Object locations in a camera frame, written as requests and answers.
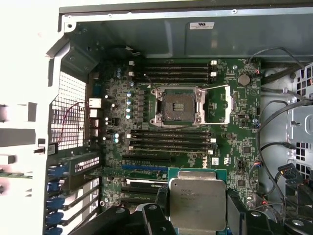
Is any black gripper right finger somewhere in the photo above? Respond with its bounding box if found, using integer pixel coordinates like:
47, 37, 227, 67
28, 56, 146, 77
226, 188, 313, 235

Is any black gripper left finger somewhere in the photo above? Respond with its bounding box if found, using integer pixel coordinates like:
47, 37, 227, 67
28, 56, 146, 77
94, 186, 177, 235

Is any silver CPU green substrate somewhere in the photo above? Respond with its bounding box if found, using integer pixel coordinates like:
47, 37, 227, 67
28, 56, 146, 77
167, 167, 227, 231

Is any black expansion slot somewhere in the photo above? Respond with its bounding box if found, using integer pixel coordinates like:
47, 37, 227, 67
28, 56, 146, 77
121, 197, 157, 205
122, 154, 172, 163
121, 187, 157, 194

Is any blue expansion slot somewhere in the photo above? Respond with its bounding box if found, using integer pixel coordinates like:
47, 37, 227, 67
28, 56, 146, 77
122, 164, 169, 172

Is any black RAM slot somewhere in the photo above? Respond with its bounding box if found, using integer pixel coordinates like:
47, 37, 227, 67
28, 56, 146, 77
134, 69, 212, 74
131, 136, 212, 141
134, 64, 212, 69
131, 131, 212, 136
131, 141, 212, 146
131, 146, 212, 153
134, 74, 212, 79
134, 79, 212, 85

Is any CPU socket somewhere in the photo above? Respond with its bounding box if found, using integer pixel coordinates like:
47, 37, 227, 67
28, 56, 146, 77
150, 85, 208, 127

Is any green motherboard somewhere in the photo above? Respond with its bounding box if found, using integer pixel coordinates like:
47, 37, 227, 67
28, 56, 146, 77
87, 58, 262, 235

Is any perforated metal drive cage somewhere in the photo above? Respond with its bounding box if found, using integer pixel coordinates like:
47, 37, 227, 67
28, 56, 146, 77
286, 61, 313, 182

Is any green RAM stick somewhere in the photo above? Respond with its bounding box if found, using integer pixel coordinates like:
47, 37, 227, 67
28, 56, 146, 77
0, 172, 34, 179

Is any silver coin cell battery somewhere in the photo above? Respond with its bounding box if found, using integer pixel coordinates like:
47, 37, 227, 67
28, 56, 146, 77
236, 73, 251, 86

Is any open grey PC case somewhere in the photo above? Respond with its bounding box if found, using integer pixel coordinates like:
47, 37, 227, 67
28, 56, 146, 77
45, 0, 313, 235

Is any metal socket cover frame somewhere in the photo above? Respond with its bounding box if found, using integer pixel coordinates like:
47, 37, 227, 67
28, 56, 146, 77
195, 84, 232, 125

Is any thin red wire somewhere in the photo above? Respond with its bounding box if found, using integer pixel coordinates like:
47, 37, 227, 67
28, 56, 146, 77
59, 101, 87, 145

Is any thin wire locking lever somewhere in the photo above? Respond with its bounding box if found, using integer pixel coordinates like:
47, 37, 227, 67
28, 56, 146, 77
143, 73, 163, 100

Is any thin black wire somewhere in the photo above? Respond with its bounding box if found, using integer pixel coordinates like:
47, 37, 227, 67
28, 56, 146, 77
248, 47, 309, 71

